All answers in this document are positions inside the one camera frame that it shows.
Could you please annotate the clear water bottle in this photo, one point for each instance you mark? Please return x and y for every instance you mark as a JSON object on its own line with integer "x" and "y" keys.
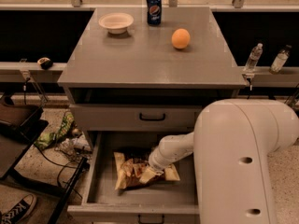
{"x": 253, "y": 58}

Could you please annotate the closed grey upper drawer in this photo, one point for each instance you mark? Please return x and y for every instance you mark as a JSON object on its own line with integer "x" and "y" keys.
{"x": 149, "y": 118}

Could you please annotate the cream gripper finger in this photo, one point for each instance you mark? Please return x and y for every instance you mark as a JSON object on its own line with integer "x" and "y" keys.
{"x": 147, "y": 175}

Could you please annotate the dark brown bin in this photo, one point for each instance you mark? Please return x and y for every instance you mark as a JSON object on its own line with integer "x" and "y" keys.
{"x": 19, "y": 121}

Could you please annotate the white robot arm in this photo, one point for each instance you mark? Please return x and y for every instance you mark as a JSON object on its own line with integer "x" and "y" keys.
{"x": 230, "y": 143}

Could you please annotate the black white sneaker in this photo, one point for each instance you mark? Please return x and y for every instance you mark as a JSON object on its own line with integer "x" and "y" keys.
{"x": 20, "y": 210}

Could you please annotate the blue Pepsi can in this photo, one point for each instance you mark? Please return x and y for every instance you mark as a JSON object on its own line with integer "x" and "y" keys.
{"x": 154, "y": 12}

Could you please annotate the black tripod leg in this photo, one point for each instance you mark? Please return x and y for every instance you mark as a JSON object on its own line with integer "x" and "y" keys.
{"x": 67, "y": 191}

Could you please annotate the open grey drawer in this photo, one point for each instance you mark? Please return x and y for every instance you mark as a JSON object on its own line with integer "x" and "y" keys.
{"x": 159, "y": 203}

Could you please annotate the brown chip bag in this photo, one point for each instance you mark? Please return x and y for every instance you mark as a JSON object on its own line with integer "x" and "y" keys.
{"x": 131, "y": 162}

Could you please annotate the yellow black tape measure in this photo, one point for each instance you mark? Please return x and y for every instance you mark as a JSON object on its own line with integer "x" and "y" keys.
{"x": 45, "y": 63}

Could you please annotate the grey drawer cabinet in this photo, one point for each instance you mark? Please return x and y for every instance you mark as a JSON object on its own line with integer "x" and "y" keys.
{"x": 141, "y": 67}

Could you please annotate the white paper bowl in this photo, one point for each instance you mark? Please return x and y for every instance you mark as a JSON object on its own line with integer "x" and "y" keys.
{"x": 116, "y": 23}

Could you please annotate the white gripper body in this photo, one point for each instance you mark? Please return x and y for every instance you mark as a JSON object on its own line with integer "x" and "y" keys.
{"x": 154, "y": 163}

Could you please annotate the orange fruit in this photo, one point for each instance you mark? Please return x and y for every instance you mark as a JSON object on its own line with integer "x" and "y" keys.
{"x": 181, "y": 39}

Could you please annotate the green chip bag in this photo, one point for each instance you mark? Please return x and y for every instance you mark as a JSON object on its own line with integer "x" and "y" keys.
{"x": 46, "y": 139}

